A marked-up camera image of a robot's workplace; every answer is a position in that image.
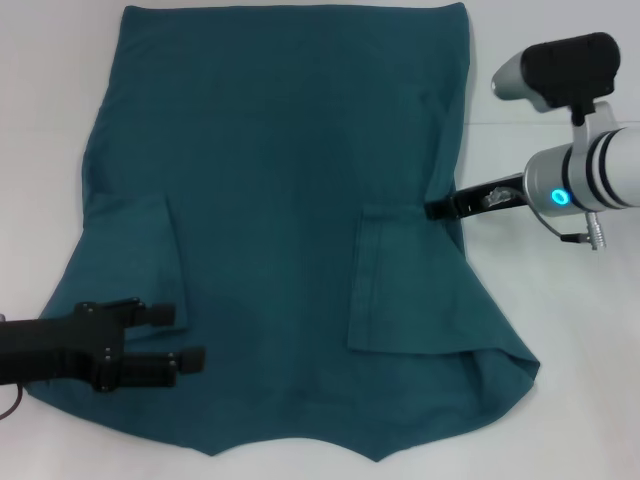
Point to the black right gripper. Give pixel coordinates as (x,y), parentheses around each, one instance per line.
(475,202)

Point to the teal blue t-shirt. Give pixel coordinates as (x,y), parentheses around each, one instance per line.
(300,200)

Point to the right wrist camera housing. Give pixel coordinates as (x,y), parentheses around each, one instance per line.
(570,65)

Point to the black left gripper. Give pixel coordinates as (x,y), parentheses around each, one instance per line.
(60,350)

